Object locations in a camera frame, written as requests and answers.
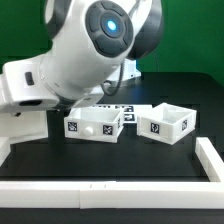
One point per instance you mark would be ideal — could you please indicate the white marker sheet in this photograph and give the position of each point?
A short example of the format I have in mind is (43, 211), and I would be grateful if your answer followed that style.
(131, 111)

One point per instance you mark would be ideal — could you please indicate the white drawer with knob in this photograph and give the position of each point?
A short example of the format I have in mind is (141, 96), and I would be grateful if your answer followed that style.
(94, 124)

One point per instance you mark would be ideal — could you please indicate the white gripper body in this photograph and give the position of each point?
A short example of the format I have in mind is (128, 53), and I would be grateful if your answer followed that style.
(21, 88)

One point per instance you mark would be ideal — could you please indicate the white drawer cabinet box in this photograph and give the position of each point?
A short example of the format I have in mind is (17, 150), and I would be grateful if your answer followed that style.
(27, 126)

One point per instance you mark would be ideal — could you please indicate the white fence bar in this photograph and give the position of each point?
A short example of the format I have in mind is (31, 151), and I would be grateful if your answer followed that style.
(118, 195)
(4, 149)
(210, 160)

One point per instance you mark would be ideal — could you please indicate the white front fence bar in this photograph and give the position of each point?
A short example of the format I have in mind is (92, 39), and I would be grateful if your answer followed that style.
(118, 195)

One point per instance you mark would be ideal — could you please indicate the white drawer without knob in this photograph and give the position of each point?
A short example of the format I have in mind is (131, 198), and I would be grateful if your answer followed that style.
(166, 123)

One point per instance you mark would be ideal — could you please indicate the white left fence bar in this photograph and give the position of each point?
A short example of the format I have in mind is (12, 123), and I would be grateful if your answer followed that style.
(4, 149)

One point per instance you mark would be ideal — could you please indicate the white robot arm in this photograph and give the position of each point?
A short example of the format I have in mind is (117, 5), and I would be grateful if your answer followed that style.
(90, 40)

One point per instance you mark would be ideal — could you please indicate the white right fence bar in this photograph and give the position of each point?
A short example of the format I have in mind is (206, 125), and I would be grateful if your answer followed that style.
(210, 160)

